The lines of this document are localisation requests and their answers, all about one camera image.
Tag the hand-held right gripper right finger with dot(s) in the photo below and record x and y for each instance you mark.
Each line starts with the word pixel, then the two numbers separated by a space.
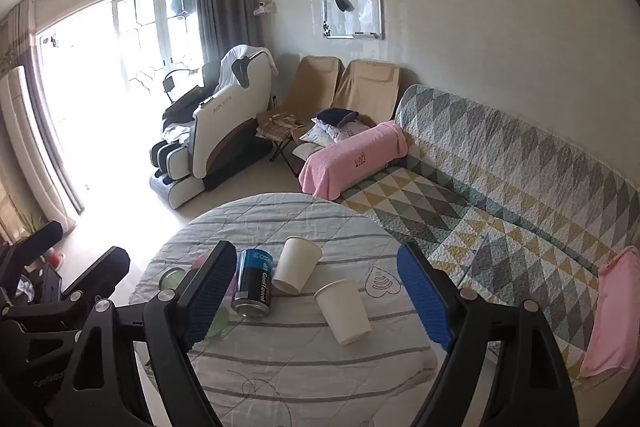
pixel 425 299

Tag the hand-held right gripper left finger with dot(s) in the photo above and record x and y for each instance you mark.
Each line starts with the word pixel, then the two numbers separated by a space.
pixel 207 297

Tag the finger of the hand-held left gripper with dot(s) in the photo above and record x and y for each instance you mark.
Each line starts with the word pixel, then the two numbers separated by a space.
pixel 107 263
pixel 42 237

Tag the white paper cup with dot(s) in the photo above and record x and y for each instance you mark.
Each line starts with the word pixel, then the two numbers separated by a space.
pixel 296 264
pixel 345 314

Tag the pink plastic cup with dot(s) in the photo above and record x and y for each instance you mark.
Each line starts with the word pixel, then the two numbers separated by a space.
pixel 202 261

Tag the green lidded cup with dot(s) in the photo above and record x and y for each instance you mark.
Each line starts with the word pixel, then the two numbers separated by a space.
pixel 172 279

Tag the red object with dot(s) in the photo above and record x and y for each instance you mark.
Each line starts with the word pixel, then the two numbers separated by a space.
pixel 54 260

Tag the blue can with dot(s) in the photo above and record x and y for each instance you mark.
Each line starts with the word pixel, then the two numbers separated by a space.
pixel 252 284

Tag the round table with striped cloth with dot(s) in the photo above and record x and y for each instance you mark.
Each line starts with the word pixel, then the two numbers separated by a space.
pixel 300 382

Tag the sofa with triangle-pattern cover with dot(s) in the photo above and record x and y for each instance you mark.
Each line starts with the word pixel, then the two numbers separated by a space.
pixel 500 187

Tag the pink towel with print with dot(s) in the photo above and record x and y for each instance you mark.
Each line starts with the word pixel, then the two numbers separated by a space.
pixel 350 157

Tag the white massage chair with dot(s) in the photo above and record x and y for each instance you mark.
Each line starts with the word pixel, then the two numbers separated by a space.
pixel 225 127

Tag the small folding table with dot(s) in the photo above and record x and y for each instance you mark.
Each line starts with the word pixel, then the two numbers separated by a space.
pixel 280 124

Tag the plain pink towel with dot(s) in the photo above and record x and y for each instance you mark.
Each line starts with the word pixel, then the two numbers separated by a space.
pixel 612 317

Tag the white pillow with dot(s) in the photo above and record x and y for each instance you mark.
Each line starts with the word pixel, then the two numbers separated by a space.
pixel 330 134

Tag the dark folded garment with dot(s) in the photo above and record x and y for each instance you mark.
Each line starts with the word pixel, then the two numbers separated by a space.
pixel 337 116

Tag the beige folding chair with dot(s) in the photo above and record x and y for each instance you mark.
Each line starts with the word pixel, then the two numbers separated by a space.
pixel 367 89
pixel 310 82

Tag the glass balcony door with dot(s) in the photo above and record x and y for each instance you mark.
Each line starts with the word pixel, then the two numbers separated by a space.
pixel 160 32

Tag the white towel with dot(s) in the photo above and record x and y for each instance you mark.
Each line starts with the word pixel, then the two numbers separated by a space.
pixel 235 59

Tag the whiteboard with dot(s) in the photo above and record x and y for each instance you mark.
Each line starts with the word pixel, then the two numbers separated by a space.
pixel 365 14

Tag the black whiteboard eraser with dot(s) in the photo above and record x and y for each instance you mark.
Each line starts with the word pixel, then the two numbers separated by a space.
pixel 345 4

